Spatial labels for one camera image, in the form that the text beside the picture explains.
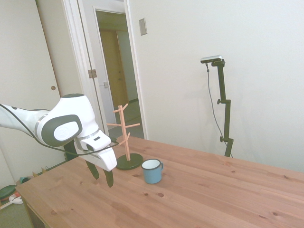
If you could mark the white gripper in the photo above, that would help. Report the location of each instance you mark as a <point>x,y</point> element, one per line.
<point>107,159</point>

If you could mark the blue enamel mug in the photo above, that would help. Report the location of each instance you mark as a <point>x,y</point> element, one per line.
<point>152,177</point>

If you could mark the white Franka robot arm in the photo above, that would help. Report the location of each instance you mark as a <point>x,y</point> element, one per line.
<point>71,107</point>

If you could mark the wooden mug tree stand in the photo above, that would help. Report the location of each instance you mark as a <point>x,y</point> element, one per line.
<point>129,164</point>

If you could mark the black upright appliance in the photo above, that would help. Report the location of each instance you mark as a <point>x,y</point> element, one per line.
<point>66,156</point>

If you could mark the teal cup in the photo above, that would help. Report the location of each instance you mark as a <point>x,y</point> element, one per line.
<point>23,179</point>

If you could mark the white plastic floor object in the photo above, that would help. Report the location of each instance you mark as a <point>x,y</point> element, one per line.
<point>17,200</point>

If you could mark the metal door latch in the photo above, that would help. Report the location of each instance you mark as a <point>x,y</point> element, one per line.
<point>105,84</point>

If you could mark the round door knob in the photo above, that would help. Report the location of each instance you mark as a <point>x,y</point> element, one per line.
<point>53,88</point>

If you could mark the brass door hinge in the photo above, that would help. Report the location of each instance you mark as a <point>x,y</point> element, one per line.
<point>92,73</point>

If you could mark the white open room door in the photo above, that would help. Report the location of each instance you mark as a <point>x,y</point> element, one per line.
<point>95,47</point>

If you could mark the white closet door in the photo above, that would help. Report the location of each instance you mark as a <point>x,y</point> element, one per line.
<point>23,59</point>

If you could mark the black camera stand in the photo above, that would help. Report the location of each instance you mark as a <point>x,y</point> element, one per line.
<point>228,123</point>

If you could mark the grey wall switch plate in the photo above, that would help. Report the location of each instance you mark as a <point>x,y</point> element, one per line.
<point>142,26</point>

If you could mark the silver camera on stand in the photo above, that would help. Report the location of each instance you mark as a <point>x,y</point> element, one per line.
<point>211,59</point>

